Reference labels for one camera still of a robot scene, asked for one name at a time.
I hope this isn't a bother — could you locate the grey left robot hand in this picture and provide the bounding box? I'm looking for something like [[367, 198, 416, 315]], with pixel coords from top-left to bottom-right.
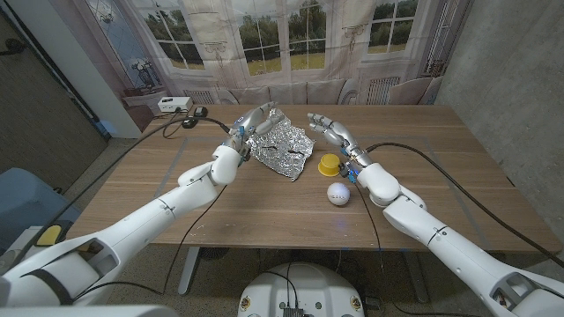
[[222, 101, 286, 162]]

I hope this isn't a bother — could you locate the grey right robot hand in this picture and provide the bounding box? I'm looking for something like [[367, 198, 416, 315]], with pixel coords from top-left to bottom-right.
[[307, 112, 375, 169]]

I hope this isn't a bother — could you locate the aluminum foil sheet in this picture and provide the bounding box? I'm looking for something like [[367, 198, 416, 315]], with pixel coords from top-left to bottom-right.
[[246, 107, 316, 182]]

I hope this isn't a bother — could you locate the yellow plastic cup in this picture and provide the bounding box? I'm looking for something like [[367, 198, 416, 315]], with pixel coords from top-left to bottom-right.
[[317, 152, 343, 178]]

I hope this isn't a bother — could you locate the white ball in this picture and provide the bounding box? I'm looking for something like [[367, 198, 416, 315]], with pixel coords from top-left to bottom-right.
[[326, 181, 352, 207]]

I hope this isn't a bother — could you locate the white power strip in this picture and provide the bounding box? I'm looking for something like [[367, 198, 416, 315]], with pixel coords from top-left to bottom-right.
[[157, 96, 194, 114]]

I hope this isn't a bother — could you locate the printed window scene backdrop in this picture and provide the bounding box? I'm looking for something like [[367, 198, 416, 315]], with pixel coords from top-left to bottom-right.
[[48, 0, 475, 133]]

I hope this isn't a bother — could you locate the grey metal table leg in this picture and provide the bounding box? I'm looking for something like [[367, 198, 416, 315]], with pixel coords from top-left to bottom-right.
[[177, 246, 202, 297], [403, 251, 431, 305]]

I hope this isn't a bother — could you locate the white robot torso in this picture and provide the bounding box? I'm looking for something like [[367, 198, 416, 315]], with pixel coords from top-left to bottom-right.
[[236, 262, 366, 317]]

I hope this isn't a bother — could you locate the yellow black handheld device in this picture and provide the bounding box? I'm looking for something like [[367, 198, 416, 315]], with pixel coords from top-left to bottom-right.
[[35, 219, 74, 247]]

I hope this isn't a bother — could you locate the blue chair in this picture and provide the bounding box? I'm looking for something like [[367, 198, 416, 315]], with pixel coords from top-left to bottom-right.
[[0, 166, 83, 247]]

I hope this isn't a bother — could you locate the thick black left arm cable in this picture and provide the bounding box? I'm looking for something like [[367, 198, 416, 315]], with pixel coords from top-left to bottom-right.
[[8, 115, 233, 269]]

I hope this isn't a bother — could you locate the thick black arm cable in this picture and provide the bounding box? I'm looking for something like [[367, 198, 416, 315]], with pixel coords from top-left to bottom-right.
[[365, 141, 564, 269], [8, 115, 233, 269]]

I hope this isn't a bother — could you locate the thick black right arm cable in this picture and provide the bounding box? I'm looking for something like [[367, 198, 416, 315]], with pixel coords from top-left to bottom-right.
[[365, 141, 564, 269]]

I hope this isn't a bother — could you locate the thin black adapter cord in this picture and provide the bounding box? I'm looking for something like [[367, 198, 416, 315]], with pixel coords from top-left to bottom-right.
[[161, 108, 189, 140]]

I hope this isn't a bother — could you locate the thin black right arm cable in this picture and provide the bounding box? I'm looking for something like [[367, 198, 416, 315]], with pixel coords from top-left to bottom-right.
[[352, 182, 486, 317]]

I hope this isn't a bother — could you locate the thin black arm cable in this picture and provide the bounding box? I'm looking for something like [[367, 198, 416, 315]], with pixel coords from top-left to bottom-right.
[[352, 182, 486, 317], [72, 184, 228, 303]]

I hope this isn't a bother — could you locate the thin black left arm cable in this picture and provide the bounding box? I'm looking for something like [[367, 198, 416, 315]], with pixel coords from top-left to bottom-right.
[[72, 184, 228, 303]]

